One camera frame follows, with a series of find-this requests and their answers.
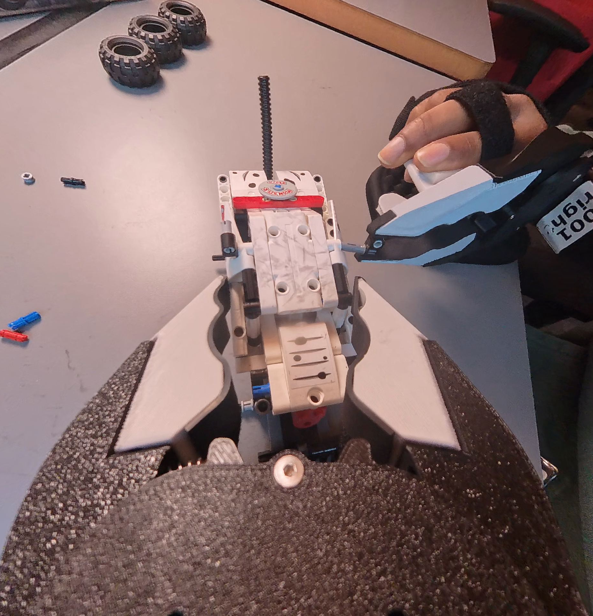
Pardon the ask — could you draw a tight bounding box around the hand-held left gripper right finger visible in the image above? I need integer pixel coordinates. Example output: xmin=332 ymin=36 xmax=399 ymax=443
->
xmin=346 ymin=275 xmax=461 ymax=463

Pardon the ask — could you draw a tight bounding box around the black lego tyre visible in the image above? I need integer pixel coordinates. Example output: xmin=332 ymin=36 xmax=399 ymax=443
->
xmin=99 ymin=35 xmax=161 ymax=88
xmin=128 ymin=13 xmax=184 ymax=64
xmin=158 ymin=0 xmax=208 ymax=47

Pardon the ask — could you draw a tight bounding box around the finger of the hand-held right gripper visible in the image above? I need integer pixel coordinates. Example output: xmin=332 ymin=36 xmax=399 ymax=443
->
xmin=353 ymin=231 xmax=476 ymax=268
xmin=366 ymin=164 xmax=542 ymax=240

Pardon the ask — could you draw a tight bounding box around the grey table with black inset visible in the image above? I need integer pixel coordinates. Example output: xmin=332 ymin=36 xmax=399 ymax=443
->
xmin=272 ymin=0 xmax=497 ymax=80

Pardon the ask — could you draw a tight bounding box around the white lego truck model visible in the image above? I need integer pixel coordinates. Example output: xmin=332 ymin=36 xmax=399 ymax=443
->
xmin=212 ymin=74 xmax=360 ymax=458

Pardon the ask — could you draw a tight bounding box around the person's right hand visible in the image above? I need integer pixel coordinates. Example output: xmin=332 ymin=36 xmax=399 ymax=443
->
xmin=377 ymin=79 xmax=553 ymax=170

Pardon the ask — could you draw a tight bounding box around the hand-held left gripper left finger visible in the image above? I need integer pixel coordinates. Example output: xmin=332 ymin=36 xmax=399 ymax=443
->
xmin=113 ymin=277 xmax=233 ymax=463

